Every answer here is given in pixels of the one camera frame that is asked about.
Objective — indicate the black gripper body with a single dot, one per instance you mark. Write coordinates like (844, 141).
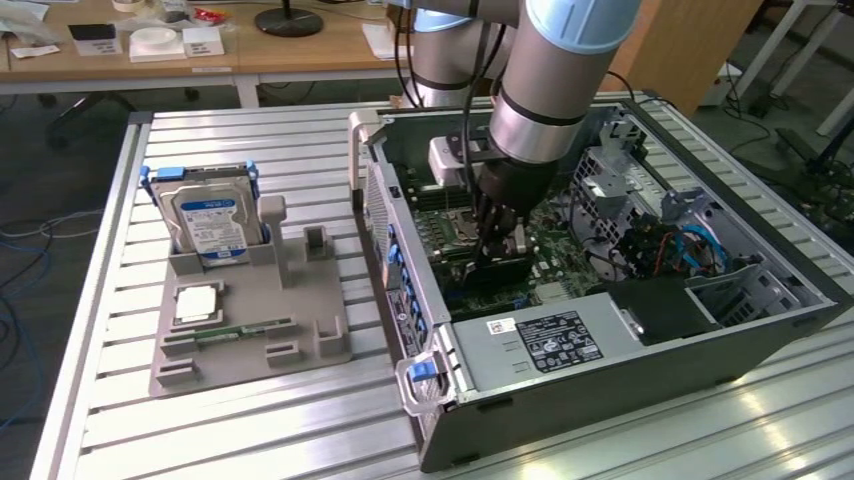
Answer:
(514, 185)

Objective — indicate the graphics card with metal bracket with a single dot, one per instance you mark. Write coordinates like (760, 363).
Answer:
(497, 275)

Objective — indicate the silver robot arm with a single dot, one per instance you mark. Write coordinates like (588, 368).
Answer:
(541, 75)

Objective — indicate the CPU socket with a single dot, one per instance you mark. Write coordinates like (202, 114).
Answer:
(463, 225)

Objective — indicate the green motherboard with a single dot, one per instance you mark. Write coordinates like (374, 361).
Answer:
(568, 250)

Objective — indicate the silver chipset heatsink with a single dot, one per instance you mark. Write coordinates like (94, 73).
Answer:
(556, 292)

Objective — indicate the silver metal drive cage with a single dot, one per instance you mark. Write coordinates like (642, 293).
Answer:
(614, 200)

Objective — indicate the black power supply label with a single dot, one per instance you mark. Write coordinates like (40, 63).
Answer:
(561, 342)

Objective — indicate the grey power supply unit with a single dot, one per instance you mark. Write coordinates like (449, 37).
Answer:
(497, 360)

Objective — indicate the black plastic shroud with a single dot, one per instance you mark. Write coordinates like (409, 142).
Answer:
(661, 310)

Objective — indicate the blue case latch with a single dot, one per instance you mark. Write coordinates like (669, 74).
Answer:
(421, 373)

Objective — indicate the dark grey open PC case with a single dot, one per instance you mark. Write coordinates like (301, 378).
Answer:
(601, 400)

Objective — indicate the white paper stack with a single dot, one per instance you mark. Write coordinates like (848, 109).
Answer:
(381, 42)

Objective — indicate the grey metal disk bay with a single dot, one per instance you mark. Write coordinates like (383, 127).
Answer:
(748, 295)

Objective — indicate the brown cardboard box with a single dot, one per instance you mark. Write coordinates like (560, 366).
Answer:
(399, 22)

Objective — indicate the grey parts rack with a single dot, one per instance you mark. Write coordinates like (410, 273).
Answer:
(247, 310)

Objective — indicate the wooden cabinet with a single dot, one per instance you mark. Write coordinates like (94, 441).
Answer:
(721, 50)

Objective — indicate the wooden desk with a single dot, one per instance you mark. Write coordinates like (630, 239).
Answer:
(301, 50)

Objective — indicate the green RAM stick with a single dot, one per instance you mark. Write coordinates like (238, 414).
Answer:
(227, 333)

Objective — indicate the silver CPU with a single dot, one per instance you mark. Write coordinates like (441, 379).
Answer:
(195, 304)

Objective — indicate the black round lamp base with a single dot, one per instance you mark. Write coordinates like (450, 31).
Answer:
(289, 22)

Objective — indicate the black floor stand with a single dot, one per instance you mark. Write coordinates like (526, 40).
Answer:
(828, 165)

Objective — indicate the plain white box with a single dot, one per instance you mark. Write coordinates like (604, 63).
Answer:
(203, 42)

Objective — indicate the red packet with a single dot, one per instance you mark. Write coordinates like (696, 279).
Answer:
(209, 16)

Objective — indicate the white box with round dish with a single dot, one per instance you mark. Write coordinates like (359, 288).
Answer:
(157, 46)

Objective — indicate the black office chair base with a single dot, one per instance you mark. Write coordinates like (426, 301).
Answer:
(87, 107)

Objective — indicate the white tape roll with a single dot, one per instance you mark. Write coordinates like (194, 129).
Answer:
(125, 5)

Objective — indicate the white box with black top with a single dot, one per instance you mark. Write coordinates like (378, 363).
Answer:
(95, 40)

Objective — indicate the white paper slip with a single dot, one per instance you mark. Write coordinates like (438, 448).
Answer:
(34, 51)

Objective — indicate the clear plastic bag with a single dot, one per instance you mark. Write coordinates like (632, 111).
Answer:
(20, 22)

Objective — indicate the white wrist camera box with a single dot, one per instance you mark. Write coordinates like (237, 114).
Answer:
(449, 160)

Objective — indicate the hard disk with blue bracket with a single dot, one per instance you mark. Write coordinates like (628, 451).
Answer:
(201, 220)

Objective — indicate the white table frame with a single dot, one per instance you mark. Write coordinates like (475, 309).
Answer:
(794, 45)

